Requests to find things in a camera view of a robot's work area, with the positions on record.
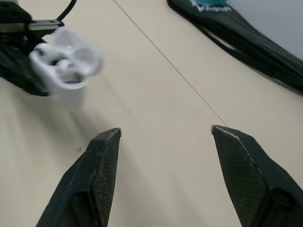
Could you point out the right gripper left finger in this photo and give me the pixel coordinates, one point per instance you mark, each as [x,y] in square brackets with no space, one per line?
[94,179]

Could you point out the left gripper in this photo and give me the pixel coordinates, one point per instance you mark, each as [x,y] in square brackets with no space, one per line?
[11,16]

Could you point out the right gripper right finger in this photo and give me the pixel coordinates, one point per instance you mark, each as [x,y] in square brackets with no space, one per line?
[251,184]

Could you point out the white earbud case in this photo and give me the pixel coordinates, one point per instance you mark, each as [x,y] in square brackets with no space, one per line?
[71,92]

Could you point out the white earbud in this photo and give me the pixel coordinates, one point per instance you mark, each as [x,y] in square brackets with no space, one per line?
[68,69]
[45,50]

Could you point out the dark green fabric bag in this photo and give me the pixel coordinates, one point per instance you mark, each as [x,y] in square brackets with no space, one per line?
[248,37]

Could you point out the teal plastic container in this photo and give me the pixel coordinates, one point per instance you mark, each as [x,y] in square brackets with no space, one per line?
[210,2]

